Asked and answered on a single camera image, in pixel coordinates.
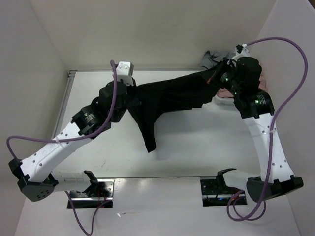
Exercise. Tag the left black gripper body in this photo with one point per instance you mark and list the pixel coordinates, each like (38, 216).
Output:
(117, 117)

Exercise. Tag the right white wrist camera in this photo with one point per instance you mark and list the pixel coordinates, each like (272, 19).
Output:
(241, 51)

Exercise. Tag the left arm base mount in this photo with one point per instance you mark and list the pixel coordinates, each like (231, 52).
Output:
(102, 195)

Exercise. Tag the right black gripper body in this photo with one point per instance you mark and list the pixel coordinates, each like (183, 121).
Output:
(228, 80)

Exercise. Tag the black pleated skirt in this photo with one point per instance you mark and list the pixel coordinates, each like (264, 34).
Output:
(182, 93)

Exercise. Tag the pink skirt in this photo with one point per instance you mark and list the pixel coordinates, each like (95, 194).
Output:
(224, 93)

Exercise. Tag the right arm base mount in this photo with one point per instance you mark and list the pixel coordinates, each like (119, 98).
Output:
(213, 195)

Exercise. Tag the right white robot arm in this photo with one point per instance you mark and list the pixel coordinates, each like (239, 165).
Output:
(276, 178)

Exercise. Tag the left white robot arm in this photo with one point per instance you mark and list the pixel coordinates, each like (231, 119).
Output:
(36, 175)

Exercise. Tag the grey skirt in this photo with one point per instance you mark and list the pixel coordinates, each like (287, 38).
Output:
(212, 58)

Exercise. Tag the white laundry basket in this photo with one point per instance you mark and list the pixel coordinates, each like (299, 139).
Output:
(226, 101)

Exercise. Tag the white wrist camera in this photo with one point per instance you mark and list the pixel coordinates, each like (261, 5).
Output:
(124, 71)
(241, 51)

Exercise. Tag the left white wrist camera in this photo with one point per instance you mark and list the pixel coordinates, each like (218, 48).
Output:
(124, 71)

